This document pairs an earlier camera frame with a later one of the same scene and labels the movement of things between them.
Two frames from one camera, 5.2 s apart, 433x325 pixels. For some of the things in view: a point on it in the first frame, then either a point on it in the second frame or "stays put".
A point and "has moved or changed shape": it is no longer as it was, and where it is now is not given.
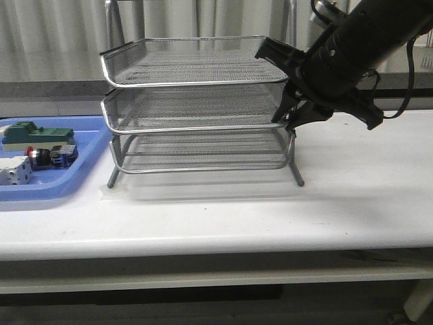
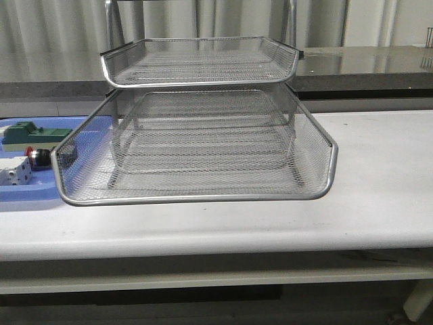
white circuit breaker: [15, 170] stays put
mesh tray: [192, 109] has moved or changed shape
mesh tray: [165, 62] stays put
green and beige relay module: [21, 135] stays put
